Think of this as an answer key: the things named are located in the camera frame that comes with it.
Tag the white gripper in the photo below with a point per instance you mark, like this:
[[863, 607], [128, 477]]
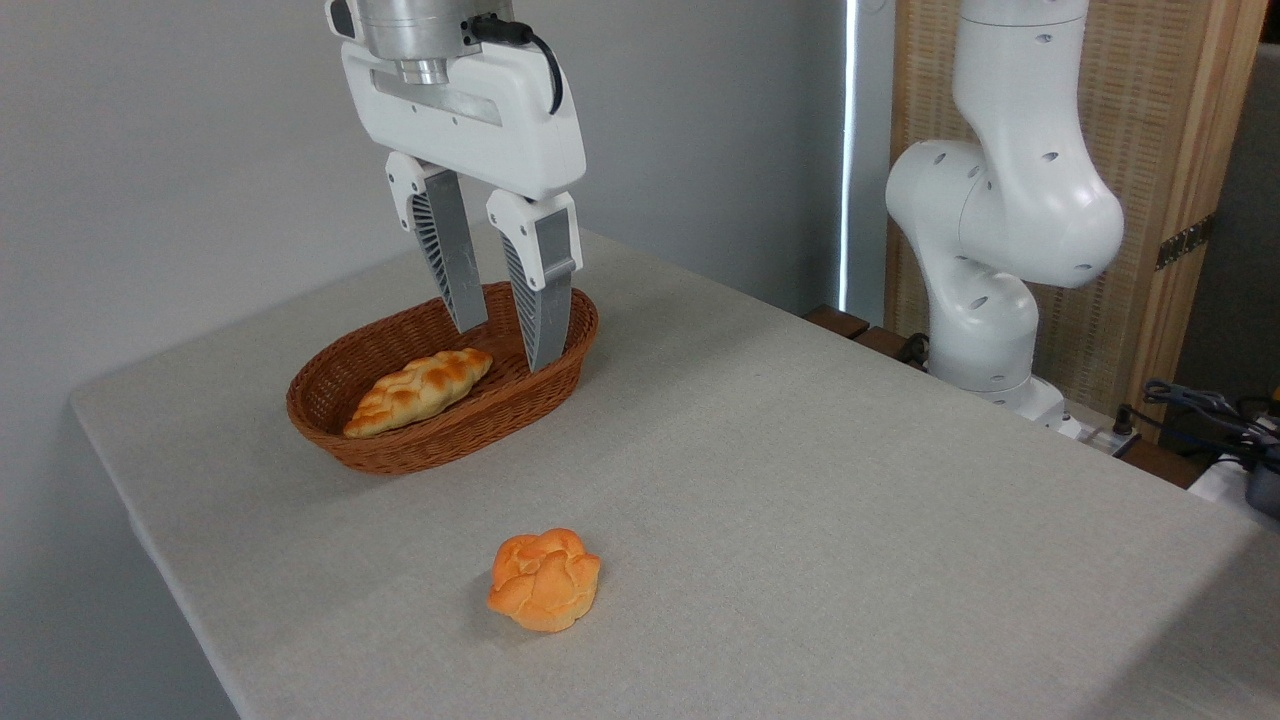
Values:
[[500, 125]]

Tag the round orange bread bun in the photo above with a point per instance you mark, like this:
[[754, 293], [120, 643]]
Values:
[[545, 585]]

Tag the braided golden bread loaf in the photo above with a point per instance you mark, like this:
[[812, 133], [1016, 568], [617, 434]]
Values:
[[415, 392]]

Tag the brown oval wicker basket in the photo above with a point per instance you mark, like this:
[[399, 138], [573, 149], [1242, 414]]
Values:
[[420, 445]]

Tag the white power strip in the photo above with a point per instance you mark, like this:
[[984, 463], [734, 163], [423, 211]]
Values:
[[1105, 435]]

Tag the wooden rattan folding screen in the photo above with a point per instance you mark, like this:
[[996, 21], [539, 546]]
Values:
[[1150, 120]]

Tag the metal screen hinge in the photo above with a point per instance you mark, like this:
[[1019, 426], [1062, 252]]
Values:
[[1185, 242]]

